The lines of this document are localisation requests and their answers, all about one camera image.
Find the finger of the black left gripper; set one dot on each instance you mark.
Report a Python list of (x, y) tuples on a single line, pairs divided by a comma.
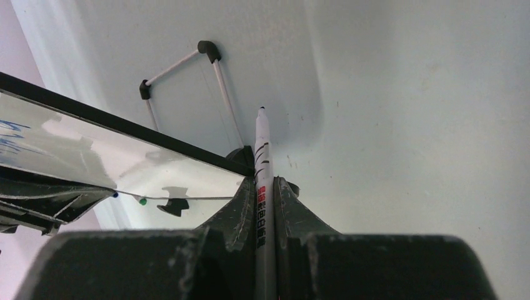
[(45, 204)]

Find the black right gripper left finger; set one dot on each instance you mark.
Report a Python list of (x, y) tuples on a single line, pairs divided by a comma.
[(226, 269)]

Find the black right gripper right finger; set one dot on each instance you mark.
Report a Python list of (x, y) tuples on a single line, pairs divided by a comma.
[(294, 225)]

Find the blue whiteboard marker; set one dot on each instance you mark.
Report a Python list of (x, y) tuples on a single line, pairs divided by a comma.
[(266, 285)]

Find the small black framed whiteboard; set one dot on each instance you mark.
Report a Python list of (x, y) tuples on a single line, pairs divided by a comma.
[(45, 133)]

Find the green capped whiteboard marker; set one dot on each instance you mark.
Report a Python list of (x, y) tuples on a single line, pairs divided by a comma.
[(141, 200)]

